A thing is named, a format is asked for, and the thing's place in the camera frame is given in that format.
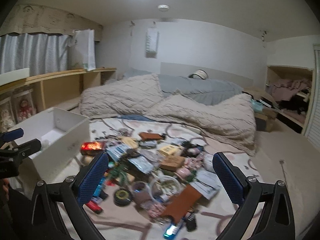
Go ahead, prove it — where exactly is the red lighter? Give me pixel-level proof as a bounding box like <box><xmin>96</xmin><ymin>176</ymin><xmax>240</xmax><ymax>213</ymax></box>
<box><xmin>85</xmin><ymin>200</ymin><xmax>103</xmax><ymax>215</ymax></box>

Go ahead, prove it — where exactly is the blue lighter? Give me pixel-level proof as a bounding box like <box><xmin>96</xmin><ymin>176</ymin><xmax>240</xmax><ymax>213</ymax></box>
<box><xmin>163</xmin><ymin>223</ymin><xmax>183</xmax><ymax>240</ymax></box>

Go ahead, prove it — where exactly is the doll in white dress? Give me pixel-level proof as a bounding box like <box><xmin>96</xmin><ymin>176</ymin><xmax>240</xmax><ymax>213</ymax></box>
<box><xmin>1</xmin><ymin>109</ymin><xmax>15</xmax><ymax>132</ymax></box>

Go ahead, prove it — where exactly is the doll in red dress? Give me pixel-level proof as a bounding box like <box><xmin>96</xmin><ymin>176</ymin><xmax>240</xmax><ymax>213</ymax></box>
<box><xmin>17</xmin><ymin>99</ymin><xmax>33</xmax><ymax>122</ymax></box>

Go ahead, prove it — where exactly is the red cigarette box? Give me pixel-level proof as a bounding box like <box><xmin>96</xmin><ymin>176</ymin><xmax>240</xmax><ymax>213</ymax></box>
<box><xmin>80</xmin><ymin>141</ymin><xmax>105</xmax><ymax>155</ymax></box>

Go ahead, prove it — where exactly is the black round tin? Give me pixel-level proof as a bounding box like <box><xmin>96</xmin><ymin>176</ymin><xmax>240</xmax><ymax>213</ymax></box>
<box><xmin>113</xmin><ymin>188</ymin><xmax>133</xmax><ymax>206</ymax></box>

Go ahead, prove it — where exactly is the white shoe box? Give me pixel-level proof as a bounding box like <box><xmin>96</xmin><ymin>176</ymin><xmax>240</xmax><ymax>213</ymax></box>
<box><xmin>12</xmin><ymin>107</ymin><xmax>90</xmax><ymax>183</ymax></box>

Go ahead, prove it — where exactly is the brown leather pouch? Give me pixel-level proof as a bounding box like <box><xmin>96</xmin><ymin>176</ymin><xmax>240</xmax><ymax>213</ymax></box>
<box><xmin>159</xmin><ymin>185</ymin><xmax>202</xmax><ymax>224</ymax></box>

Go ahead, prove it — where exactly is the black safety lighter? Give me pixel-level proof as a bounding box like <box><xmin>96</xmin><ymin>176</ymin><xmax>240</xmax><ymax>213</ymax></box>
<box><xmin>184</xmin><ymin>212</ymin><xmax>197</xmax><ymax>232</ymax></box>

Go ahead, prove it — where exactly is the brown wooden box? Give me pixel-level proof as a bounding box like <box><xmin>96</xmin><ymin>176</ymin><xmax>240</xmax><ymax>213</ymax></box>
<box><xmin>159</xmin><ymin>155</ymin><xmax>185</xmax><ymax>171</ymax></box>

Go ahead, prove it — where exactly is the beige textured blanket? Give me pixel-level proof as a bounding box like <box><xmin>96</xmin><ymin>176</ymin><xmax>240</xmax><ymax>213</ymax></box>
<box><xmin>79</xmin><ymin>74</ymin><xmax>256</xmax><ymax>157</ymax></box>

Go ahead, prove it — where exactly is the wooden shelf unit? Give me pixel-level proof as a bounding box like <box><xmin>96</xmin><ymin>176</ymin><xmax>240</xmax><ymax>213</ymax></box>
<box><xmin>1</xmin><ymin>67</ymin><xmax>116</xmax><ymax>122</ymax></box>

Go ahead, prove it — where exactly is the grey curtain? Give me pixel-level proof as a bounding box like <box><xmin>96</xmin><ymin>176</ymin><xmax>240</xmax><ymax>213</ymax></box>
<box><xmin>1</xmin><ymin>34</ymin><xmax>71</xmax><ymax>76</ymax></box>

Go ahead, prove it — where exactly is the white louvered door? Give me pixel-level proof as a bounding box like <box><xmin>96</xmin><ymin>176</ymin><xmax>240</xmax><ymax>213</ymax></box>
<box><xmin>302</xmin><ymin>44</ymin><xmax>319</xmax><ymax>150</ymax></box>

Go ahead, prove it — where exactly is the grey duvet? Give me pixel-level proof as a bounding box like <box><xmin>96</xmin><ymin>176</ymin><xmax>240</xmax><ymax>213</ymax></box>
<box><xmin>122</xmin><ymin>71</ymin><xmax>245</xmax><ymax>106</ymax></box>

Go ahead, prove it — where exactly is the pile of clothes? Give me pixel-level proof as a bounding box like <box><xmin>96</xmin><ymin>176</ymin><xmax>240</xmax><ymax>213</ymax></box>
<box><xmin>267</xmin><ymin>79</ymin><xmax>311</xmax><ymax>123</ymax></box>

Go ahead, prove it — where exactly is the white tote bag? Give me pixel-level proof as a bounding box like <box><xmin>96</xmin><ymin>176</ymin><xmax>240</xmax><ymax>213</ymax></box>
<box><xmin>70</xmin><ymin>29</ymin><xmax>96</xmax><ymax>71</ymax></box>

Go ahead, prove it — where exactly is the white headband hat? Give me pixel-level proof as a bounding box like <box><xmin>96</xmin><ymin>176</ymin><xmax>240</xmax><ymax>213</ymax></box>
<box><xmin>188</xmin><ymin>69</ymin><xmax>208</xmax><ymax>80</ymax></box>

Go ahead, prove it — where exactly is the hanging white sweet bag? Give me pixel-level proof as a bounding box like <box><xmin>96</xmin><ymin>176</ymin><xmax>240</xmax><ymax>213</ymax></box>
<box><xmin>145</xmin><ymin>22</ymin><xmax>159</xmax><ymax>55</ymax></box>

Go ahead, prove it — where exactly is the ceiling smoke detector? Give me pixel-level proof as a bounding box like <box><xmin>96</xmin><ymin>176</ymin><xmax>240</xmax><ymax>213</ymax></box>
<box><xmin>157</xmin><ymin>4</ymin><xmax>170</xmax><ymax>12</ymax></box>

